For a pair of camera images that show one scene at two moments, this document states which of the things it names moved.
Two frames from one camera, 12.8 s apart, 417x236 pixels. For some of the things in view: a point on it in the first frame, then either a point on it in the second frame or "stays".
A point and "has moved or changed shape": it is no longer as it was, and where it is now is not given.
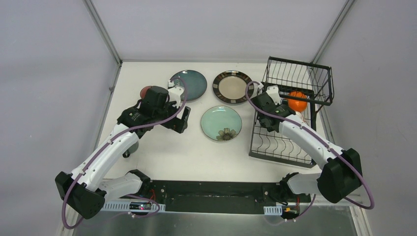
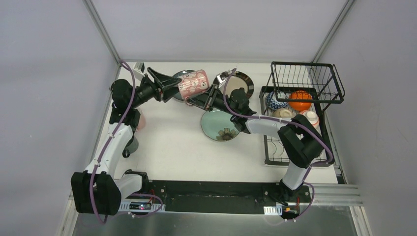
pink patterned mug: [143, 91] has moved or changed shape
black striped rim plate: [229, 86] stays
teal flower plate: [221, 123] stays
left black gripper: [182, 118] -> [158, 91]
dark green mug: [132, 150] stays
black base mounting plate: [219, 197] stays
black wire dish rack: [315, 82] has moved or changed shape
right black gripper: [282, 103] -> [201, 100]
